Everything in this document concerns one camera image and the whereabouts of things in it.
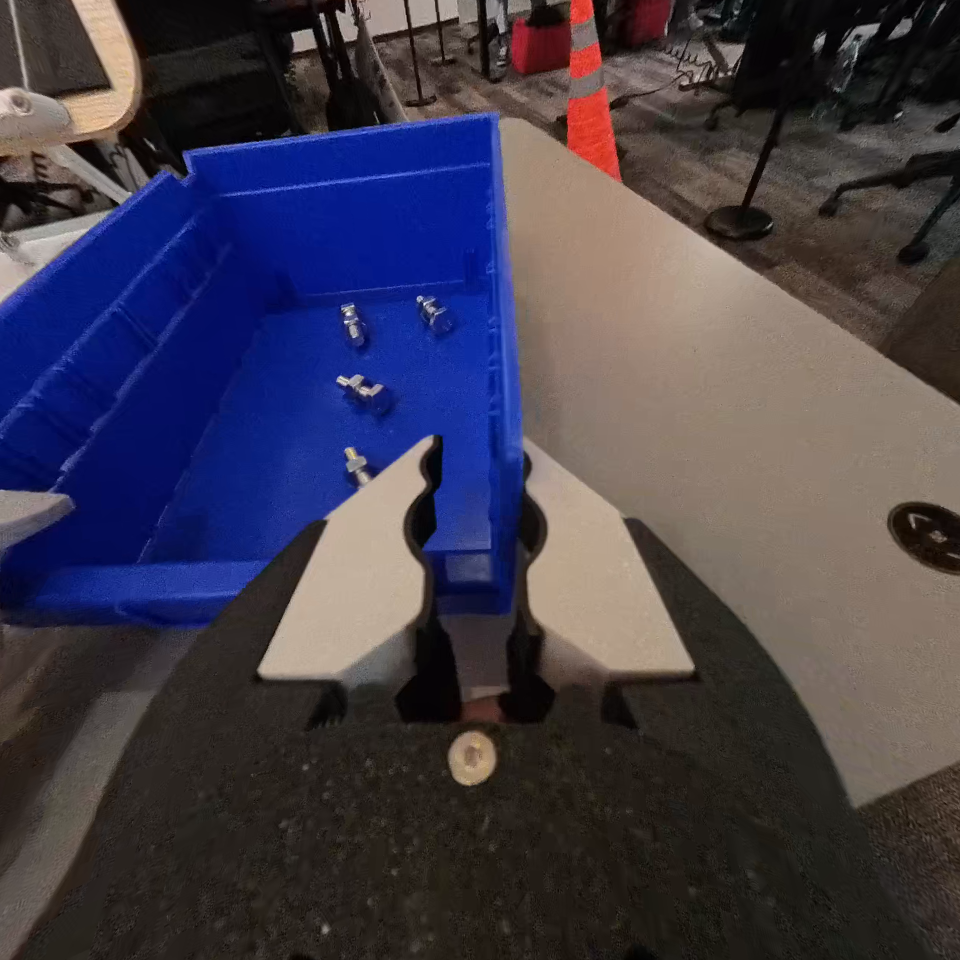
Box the grey desk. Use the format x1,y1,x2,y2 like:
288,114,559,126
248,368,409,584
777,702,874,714
0,117,960,811

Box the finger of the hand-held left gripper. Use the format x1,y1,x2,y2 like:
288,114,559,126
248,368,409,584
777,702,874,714
0,491,76,561

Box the white monitor stand base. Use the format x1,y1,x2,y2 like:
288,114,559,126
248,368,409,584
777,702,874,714
45,142,132,207

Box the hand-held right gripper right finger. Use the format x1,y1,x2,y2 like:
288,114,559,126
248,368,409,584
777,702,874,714
513,438,696,689

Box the blue plastic bin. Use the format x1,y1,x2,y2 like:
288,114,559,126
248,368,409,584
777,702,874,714
0,112,526,629

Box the black round-base stand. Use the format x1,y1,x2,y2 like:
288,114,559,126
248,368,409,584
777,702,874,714
703,97,798,243

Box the monitor with wooden frame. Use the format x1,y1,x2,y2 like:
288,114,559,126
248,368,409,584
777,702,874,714
0,0,144,145

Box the round black desk control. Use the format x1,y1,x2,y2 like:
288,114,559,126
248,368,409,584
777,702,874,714
887,501,960,579

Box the orange traffic cone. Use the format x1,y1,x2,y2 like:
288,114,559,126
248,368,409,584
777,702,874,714
566,0,625,183

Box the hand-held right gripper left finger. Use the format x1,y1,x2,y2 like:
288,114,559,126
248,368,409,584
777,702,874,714
257,433,447,687

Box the black office chair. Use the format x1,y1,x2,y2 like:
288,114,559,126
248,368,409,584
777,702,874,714
817,150,960,265

